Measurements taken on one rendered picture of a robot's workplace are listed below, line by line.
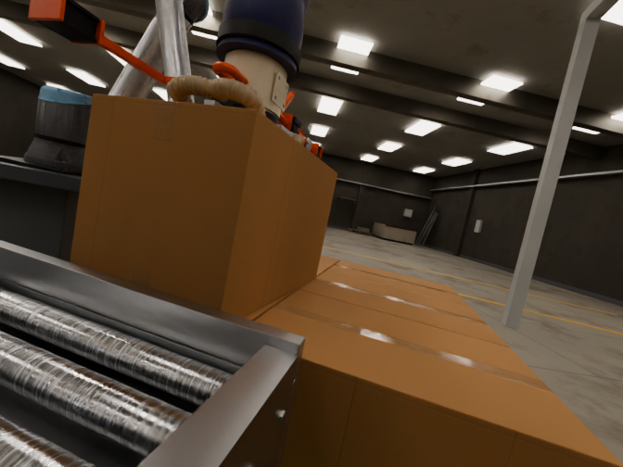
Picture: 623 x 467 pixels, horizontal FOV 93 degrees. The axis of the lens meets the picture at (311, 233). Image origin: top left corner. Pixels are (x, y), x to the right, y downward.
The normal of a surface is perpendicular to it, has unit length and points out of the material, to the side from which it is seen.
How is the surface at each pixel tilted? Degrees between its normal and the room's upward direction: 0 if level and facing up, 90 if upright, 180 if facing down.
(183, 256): 90
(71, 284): 90
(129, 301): 90
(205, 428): 0
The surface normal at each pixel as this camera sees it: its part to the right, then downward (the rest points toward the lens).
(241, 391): 0.20, -0.98
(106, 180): -0.31, 0.01
